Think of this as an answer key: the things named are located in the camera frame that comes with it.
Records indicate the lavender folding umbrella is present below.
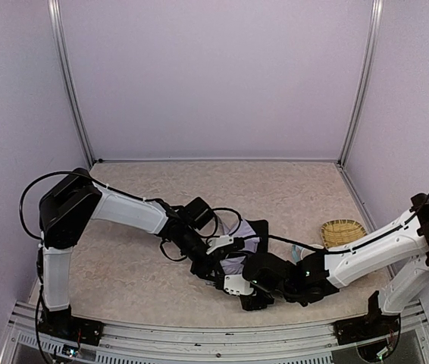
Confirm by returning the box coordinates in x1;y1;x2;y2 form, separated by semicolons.
214;218;271;278

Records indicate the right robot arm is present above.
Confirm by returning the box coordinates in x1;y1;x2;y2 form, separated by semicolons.
241;193;429;345

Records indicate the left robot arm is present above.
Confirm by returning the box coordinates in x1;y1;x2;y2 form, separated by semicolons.
37;168;244;346

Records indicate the light blue ceramic mug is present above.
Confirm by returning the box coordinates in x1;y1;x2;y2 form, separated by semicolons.
292;245;318;264

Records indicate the woven bamboo tray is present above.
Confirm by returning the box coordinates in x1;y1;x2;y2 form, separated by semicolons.
321;219;367;249

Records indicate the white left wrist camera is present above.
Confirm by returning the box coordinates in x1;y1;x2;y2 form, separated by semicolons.
206;235;234;255

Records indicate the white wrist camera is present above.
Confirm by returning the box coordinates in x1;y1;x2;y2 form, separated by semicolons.
206;235;234;255
223;275;254;297

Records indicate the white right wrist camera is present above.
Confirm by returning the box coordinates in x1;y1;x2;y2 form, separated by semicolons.
223;275;254;297

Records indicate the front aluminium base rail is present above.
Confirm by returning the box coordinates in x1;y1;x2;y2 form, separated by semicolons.
0;299;429;364

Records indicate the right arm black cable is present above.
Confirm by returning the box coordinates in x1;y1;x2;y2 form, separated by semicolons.
267;174;429;255

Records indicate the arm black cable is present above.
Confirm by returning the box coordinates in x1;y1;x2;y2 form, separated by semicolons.
267;174;429;255
17;171;246;364

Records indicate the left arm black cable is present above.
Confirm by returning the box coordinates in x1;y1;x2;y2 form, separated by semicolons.
17;171;246;364

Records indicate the left aluminium frame post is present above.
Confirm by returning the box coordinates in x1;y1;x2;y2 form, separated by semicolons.
47;0;96;168

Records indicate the aluminium frame post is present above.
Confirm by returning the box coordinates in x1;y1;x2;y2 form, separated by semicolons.
338;0;384;169
47;0;96;168

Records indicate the right aluminium frame post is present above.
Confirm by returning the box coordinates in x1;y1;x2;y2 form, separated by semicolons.
338;0;384;169

